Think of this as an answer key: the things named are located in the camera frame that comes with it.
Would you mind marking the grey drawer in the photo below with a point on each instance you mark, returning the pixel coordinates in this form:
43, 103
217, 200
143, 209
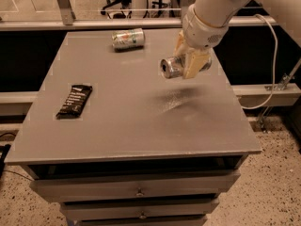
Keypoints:
135, 186
140, 210

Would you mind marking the top grey drawer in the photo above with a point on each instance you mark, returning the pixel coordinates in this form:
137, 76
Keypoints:
135, 186

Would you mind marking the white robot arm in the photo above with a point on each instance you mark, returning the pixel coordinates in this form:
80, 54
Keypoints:
207, 21

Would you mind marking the grey drawer cabinet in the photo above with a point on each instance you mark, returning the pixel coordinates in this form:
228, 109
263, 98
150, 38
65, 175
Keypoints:
134, 122

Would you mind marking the silver blue redbull can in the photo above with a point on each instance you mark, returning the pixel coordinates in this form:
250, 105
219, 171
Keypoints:
172, 67

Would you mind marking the grey metal railing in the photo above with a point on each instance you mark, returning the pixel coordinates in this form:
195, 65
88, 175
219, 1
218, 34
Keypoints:
24, 15

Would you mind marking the black rxbar chocolate bar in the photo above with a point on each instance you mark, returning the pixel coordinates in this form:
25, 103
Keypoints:
75, 102

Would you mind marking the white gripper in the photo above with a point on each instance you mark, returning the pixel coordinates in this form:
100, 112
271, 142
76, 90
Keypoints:
202, 32

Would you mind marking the green white soda can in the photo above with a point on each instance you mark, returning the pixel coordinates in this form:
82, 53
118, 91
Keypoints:
128, 39

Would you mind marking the middle grey drawer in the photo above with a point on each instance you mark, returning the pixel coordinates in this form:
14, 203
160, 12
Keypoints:
140, 210

